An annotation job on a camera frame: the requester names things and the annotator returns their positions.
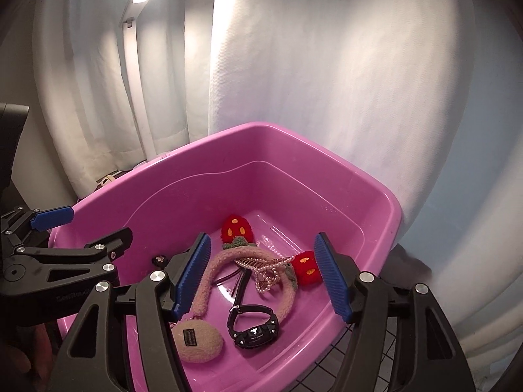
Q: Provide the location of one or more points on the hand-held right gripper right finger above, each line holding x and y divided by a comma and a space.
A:
333, 277

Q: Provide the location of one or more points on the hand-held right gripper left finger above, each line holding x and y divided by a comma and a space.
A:
192, 277

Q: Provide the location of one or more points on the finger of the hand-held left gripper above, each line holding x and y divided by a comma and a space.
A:
102, 249
53, 217

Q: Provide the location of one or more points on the pearl hair claw clip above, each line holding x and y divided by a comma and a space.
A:
269, 271

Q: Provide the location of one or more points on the black wrist watch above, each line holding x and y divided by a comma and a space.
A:
253, 333

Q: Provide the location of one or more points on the pink plastic basin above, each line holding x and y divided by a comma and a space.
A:
286, 163

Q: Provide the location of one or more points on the person's left hand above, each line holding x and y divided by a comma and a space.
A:
20, 355

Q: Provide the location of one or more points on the pink fuzzy strawberry headband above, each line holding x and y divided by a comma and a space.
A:
222, 263

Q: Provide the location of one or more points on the small brown beige object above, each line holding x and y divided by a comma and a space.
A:
108, 179

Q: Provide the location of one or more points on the white checked tablecloth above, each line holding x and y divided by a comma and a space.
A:
327, 379

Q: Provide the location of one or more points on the white curtain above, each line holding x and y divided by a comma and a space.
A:
306, 69

